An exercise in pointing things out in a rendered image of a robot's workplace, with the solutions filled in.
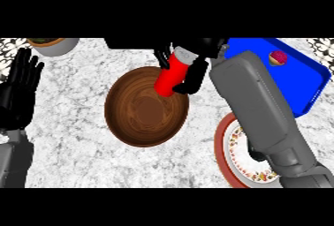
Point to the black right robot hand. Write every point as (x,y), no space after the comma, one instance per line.
(198,73)

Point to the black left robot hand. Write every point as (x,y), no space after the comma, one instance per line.
(17,88)

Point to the red can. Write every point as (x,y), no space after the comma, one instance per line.
(174,76)

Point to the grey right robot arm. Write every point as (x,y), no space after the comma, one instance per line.
(261,117)

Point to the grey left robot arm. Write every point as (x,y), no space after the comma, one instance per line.
(14,159)

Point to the brown wooden bowl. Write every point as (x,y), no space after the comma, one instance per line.
(146,109)

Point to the white plate with red rim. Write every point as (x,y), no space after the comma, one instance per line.
(236,159)

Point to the grey plant pot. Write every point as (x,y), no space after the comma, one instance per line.
(54,45)

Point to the pink cupcake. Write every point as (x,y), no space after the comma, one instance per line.
(279,58)

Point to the blue tray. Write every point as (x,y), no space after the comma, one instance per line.
(297,79)

